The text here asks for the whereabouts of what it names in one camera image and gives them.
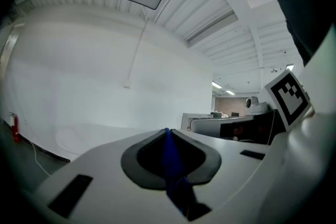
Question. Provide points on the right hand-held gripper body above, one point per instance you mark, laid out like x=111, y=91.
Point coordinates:
x=288, y=99

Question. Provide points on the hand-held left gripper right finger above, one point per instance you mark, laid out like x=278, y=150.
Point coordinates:
x=231, y=165

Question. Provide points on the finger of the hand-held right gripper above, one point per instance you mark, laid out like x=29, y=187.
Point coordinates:
x=204, y=126

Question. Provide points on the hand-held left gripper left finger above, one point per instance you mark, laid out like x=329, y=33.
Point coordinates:
x=105, y=178

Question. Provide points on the blue cloth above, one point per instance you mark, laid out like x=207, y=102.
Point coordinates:
x=172, y=160

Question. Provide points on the fluorescent ceiling tube light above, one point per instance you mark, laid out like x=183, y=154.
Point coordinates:
x=216, y=84
x=230, y=92

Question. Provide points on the red fire extinguisher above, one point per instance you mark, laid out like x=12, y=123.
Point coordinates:
x=15, y=128

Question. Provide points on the white dome camera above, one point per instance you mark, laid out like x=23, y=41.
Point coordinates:
x=251, y=103

